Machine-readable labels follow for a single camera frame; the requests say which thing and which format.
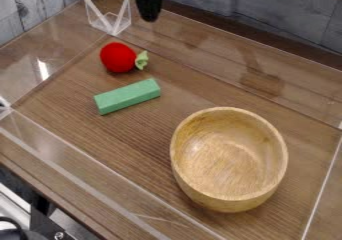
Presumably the red plush fruit green stem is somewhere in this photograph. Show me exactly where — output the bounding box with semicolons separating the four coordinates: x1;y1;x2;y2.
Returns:
100;42;149;73

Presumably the green rectangular block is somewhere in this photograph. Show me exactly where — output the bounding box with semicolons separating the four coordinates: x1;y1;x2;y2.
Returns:
93;78;160;115

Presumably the light wooden bowl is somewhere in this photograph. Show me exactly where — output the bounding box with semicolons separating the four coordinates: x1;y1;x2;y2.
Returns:
169;107;288;213

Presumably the clear acrylic tray enclosure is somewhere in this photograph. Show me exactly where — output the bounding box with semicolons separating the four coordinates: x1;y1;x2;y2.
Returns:
0;3;342;240

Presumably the black bracket bottom left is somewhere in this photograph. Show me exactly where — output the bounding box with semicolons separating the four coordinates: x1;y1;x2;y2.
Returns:
29;208;76;240

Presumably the black cable bottom left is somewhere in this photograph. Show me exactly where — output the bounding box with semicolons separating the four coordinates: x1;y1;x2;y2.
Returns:
0;216;28;240

